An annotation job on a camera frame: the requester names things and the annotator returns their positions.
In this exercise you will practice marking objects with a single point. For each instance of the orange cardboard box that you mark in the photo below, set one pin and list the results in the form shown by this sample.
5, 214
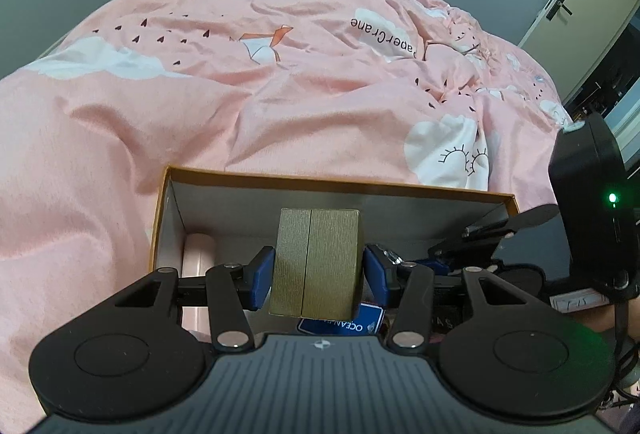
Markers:
225, 214

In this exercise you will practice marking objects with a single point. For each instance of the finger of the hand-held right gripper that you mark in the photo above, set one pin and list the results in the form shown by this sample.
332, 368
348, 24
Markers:
465, 251
520, 218

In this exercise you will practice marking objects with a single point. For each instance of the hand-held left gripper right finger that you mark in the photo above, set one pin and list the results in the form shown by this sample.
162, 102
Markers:
375, 274

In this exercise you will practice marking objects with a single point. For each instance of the pink selfie stick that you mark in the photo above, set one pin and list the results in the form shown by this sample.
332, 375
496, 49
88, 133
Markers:
199, 259

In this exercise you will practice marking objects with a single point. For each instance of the gold box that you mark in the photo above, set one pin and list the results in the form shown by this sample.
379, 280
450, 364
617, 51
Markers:
315, 264

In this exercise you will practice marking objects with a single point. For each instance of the pink printed blanket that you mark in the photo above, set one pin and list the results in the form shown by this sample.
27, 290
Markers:
200, 89

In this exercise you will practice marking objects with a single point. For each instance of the dark shelf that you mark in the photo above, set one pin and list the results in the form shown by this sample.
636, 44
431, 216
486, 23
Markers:
615, 84

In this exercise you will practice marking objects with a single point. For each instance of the blue card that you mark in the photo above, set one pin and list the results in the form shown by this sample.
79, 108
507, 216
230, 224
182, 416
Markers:
345, 321

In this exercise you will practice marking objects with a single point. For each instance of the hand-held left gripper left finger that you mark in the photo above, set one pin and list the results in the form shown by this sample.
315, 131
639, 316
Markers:
262, 274

